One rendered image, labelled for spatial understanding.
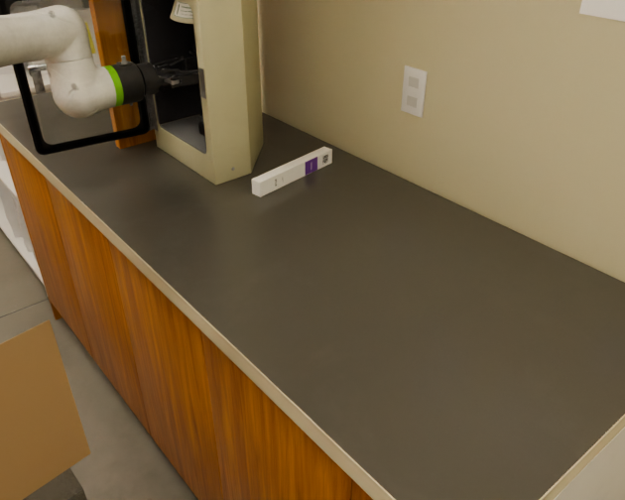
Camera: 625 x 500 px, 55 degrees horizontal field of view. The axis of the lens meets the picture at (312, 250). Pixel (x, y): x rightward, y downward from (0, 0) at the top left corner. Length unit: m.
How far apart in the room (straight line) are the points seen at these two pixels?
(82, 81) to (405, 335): 0.87
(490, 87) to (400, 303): 0.53
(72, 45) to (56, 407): 0.83
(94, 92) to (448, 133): 0.82
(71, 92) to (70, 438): 0.80
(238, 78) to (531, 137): 0.68
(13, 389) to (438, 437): 0.57
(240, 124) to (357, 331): 0.69
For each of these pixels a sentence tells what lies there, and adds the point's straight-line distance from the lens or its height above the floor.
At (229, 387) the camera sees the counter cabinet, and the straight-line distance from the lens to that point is 1.24.
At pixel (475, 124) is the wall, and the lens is 1.45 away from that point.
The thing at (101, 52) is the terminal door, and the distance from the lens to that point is 1.69.
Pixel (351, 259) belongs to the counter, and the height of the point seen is 0.94.
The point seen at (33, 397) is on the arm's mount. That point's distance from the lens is 0.83.
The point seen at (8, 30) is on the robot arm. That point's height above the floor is 1.37.
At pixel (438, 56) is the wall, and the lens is 1.48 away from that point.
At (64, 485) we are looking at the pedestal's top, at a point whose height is 0.94.
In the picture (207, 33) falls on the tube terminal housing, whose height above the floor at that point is 1.31.
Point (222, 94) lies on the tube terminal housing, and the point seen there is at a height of 1.17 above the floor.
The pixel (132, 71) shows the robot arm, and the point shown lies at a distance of 1.50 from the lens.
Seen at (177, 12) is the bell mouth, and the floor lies 1.34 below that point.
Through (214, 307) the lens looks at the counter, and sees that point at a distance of 1.14.
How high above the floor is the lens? 1.64
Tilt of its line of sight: 33 degrees down
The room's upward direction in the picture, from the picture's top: straight up
